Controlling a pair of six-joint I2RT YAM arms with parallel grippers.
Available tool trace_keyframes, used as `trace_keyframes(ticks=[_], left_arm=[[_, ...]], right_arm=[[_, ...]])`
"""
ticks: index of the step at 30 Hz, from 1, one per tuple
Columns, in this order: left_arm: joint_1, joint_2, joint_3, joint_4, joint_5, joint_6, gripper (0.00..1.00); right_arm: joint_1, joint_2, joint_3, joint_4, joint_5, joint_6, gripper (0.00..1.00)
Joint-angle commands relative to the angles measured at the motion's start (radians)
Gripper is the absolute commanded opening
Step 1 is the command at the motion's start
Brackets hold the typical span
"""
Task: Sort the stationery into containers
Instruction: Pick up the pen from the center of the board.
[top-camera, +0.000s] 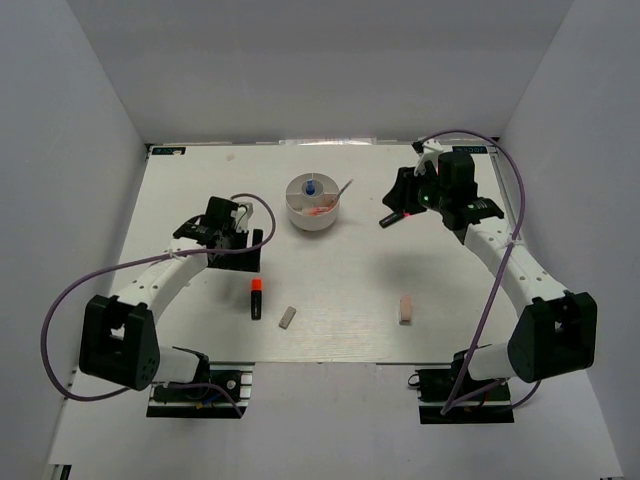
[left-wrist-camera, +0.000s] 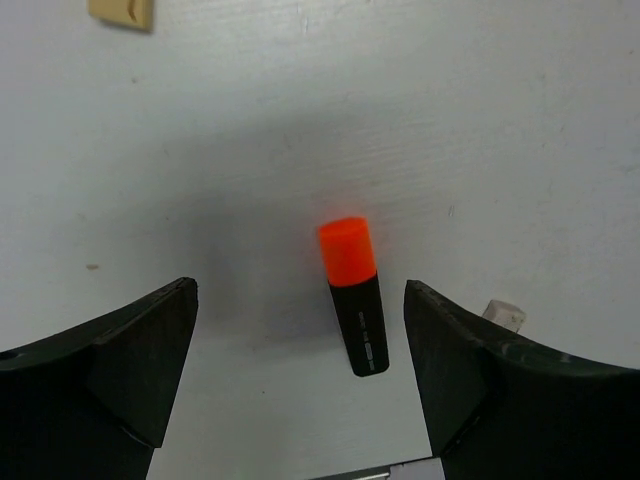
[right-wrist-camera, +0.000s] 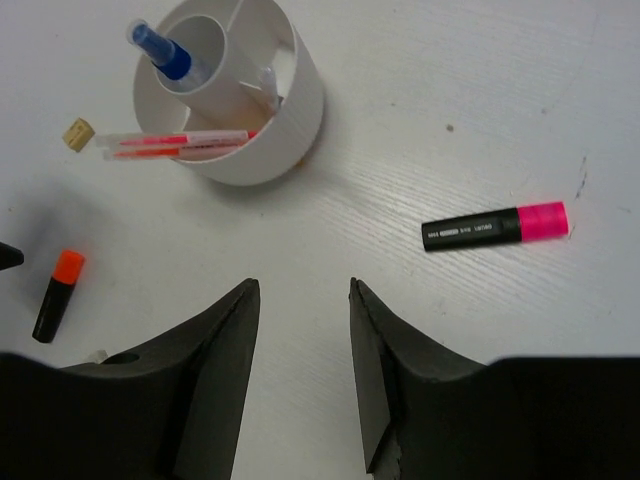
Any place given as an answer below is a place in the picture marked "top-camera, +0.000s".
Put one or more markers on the black highlighter orange cap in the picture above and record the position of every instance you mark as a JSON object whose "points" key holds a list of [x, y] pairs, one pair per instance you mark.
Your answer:
{"points": [[256, 296]]}

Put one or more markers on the slim orange-red highlighter pen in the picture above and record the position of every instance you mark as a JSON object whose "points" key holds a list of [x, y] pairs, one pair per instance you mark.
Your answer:
{"points": [[316, 210]]}

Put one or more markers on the black highlighter pink cap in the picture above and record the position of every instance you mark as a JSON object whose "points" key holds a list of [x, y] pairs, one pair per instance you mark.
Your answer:
{"points": [[392, 219]]}

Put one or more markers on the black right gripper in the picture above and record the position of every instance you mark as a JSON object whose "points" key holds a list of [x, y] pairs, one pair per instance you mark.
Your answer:
{"points": [[401, 196]]}

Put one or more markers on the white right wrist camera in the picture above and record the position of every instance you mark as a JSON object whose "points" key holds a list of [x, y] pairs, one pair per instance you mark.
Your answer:
{"points": [[428, 151]]}

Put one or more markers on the grey eraser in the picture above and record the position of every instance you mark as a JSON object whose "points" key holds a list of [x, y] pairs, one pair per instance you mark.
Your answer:
{"points": [[287, 317]]}

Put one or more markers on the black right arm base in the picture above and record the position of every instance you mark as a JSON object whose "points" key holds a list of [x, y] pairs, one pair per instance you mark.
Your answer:
{"points": [[480, 406]]}

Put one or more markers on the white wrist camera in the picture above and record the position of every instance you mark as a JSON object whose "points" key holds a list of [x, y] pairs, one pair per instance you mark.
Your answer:
{"points": [[428, 151], [243, 215]]}

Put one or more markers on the clear grey pen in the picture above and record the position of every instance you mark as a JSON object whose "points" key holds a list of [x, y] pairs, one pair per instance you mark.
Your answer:
{"points": [[338, 195]]}

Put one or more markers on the pink eraser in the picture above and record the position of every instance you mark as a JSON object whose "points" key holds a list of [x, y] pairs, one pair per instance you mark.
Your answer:
{"points": [[405, 310]]}

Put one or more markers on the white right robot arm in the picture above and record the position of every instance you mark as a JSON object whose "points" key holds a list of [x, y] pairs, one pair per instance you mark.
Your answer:
{"points": [[556, 329]]}

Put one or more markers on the blue table label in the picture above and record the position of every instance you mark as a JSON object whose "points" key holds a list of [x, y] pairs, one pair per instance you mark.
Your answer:
{"points": [[168, 151], [470, 149]]}

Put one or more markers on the white round divided organizer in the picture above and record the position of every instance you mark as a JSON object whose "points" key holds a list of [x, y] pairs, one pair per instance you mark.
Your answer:
{"points": [[296, 201]]}

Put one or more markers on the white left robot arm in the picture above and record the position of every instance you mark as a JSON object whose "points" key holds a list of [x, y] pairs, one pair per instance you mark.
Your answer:
{"points": [[119, 340]]}

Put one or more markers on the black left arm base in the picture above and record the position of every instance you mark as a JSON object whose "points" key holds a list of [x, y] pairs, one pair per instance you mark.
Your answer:
{"points": [[235, 385]]}

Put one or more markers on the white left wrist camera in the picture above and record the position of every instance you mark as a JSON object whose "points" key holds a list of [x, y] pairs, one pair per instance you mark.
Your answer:
{"points": [[243, 215]]}

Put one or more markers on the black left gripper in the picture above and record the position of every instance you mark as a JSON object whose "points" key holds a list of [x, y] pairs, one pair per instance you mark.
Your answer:
{"points": [[249, 261]]}

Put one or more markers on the left blue table label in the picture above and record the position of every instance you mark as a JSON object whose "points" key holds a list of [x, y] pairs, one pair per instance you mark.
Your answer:
{"points": [[168, 151]]}

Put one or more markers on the right blue table label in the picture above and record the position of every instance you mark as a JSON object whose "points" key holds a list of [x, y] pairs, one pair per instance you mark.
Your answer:
{"points": [[470, 149]]}

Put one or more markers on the small blue-capped clear bottle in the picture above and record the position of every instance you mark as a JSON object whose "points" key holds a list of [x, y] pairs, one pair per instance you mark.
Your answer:
{"points": [[310, 188]]}

